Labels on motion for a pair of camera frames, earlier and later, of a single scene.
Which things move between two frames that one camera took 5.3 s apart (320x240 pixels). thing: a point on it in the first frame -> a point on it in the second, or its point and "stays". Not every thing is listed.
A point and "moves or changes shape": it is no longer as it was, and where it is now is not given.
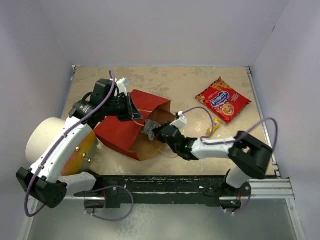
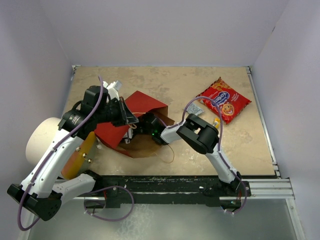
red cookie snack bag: x=224 y=102 stays
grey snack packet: x=149 y=126 moves or changes shape
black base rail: x=214 y=189 stays
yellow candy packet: x=217 y=122 stays
